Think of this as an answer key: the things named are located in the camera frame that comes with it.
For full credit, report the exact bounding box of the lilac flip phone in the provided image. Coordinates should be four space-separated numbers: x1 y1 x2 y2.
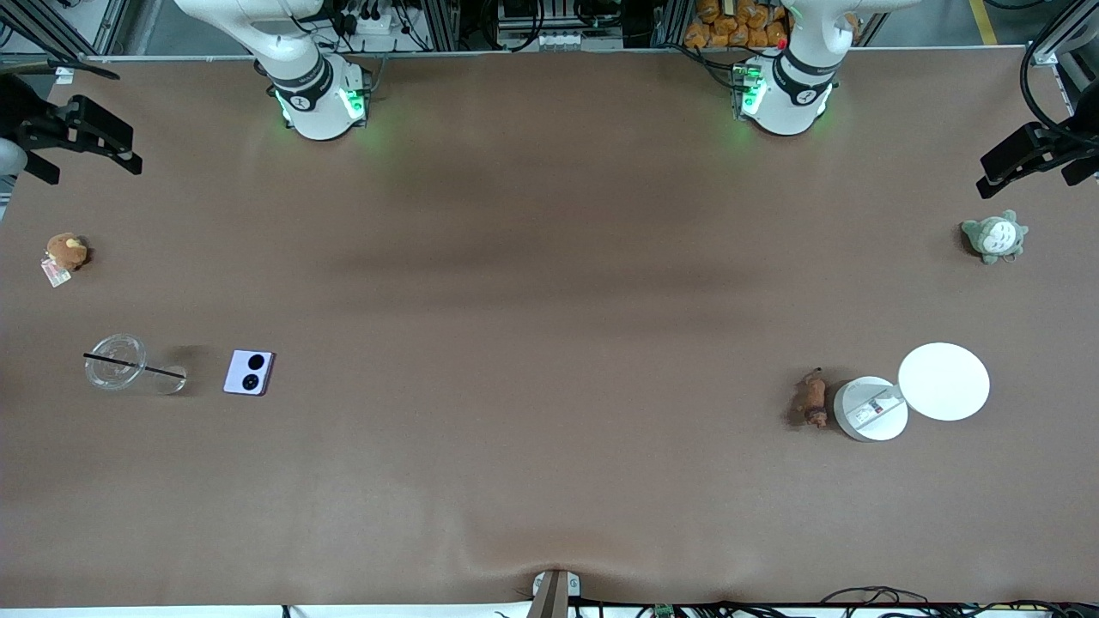
223 348 276 397

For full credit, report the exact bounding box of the brown lion statue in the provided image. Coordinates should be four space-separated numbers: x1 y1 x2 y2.
794 367 830 430

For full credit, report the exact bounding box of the brown plush toy with tag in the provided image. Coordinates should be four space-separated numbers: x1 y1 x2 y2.
41 232 89 288

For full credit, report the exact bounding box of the grey white plush creature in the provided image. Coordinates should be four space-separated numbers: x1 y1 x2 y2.
961 209 1029 265

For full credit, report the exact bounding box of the clear plastic cup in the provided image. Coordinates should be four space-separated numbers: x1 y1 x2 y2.
84 333 188 396

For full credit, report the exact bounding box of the black drinking straw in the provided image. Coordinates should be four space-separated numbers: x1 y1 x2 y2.
83 352 186 379

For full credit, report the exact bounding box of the white round flat disc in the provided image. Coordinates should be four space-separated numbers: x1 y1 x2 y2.
898 342 991 422

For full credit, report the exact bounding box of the white round labelled container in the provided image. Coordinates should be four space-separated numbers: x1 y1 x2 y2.
833 376 909 443

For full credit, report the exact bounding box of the orange stuffed toys pile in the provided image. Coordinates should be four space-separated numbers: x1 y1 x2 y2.
684 0 789 49

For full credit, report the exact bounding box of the aluminium frame profile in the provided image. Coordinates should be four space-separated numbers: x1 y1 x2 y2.
1026 0 1099 65
0 0 112 61

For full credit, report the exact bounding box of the black cable bundle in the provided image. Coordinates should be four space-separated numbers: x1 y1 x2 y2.
820 586 1099 618

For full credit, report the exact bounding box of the metal table edge bracket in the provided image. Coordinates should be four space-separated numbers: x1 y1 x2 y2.
531 568 582 618

